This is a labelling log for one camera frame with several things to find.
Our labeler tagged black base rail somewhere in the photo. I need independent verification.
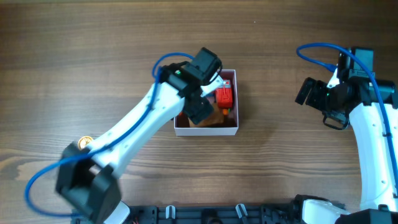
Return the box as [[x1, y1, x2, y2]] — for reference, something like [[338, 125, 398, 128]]
[[122, 203, 304, 224]]

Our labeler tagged red toy truck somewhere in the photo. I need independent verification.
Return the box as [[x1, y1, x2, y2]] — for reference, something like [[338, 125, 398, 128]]
[[215, 80, 233, 109]]

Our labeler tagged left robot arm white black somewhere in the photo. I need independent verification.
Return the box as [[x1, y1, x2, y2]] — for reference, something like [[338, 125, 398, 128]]
[[55, 47, 223, 223]]

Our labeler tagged white box pink interior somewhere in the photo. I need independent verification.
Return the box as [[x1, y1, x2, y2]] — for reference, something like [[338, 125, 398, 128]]
[[174, 70, 239, 136]]

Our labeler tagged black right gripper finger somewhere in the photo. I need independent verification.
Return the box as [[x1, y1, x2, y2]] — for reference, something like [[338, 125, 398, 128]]
[[295, 77, 317, 105], [306, 81, 328, 110]]

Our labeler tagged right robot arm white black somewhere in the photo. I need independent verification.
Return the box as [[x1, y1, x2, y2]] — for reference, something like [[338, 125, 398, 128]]
[[290, 42, 397, 223]]

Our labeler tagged brown plush capybara with orange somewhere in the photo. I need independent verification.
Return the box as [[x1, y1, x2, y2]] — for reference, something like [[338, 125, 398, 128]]
[[189, 103, 235, 128]]

